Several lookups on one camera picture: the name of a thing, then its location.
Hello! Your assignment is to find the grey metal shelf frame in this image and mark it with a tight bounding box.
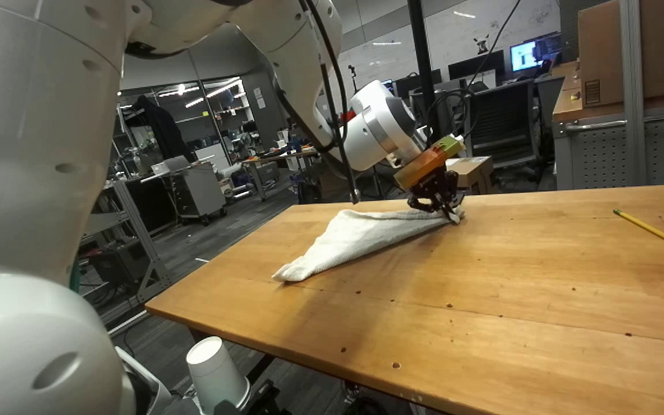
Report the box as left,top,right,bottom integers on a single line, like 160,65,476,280
77,181,169,309

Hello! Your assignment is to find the yellow pencil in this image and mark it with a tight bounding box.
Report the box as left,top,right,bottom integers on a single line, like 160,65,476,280
611,207,664,260

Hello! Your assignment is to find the grey metal post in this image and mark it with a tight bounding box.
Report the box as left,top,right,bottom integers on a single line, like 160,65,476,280
618,0,649,188

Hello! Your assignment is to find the black vertical stand pole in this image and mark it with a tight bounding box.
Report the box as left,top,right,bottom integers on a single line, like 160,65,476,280
407,0,445,141

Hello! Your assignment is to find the white paper cup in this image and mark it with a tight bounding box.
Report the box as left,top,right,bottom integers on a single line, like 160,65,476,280
184,335,252,412

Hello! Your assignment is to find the dark unlit monitor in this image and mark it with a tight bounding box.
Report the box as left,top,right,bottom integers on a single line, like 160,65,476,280
445,50,507,87

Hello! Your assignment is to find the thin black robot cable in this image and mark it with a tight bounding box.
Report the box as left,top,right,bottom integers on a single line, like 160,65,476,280
300,0,362,207

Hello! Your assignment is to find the lit computer monitor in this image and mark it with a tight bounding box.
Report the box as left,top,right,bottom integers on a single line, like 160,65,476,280
507,31,565,76

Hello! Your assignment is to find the white wall board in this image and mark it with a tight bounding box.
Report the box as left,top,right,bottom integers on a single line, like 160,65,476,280
341,0,564,87

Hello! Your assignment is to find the black clamp mount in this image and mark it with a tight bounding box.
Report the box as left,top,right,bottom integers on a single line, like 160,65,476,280
219,378,294,415

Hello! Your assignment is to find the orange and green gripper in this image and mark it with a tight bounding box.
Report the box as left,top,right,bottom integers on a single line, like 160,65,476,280
392,133,466,226

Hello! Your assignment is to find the dark hanging jacket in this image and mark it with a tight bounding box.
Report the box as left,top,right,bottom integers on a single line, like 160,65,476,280
128,92,189,163

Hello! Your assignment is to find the low wooden stool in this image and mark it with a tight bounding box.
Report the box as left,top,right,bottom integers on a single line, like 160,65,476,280
445,154,498,193

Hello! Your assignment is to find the white terry cloth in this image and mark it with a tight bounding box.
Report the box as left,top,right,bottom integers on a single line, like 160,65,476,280
270,206,461,287

